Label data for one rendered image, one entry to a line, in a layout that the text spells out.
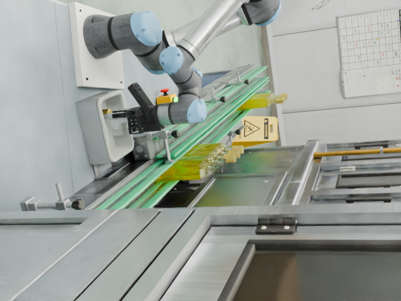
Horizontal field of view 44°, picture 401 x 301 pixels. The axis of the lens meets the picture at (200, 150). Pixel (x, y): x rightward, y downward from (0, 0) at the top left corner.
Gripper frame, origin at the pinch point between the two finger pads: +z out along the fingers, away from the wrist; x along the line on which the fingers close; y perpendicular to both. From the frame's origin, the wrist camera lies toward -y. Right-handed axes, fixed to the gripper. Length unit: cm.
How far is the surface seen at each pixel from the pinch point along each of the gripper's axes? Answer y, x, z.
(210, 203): 39.0, 11.5, -27.9
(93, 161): 14.3, -9.2, 3.9
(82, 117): -1.3, -9.6, 4.3
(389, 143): 41, 87, -91
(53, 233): 7, -82, -34
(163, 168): 22.3, 5.1, -14.9
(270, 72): 59, 608, 74
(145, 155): 18.4, 9.4, -6.5
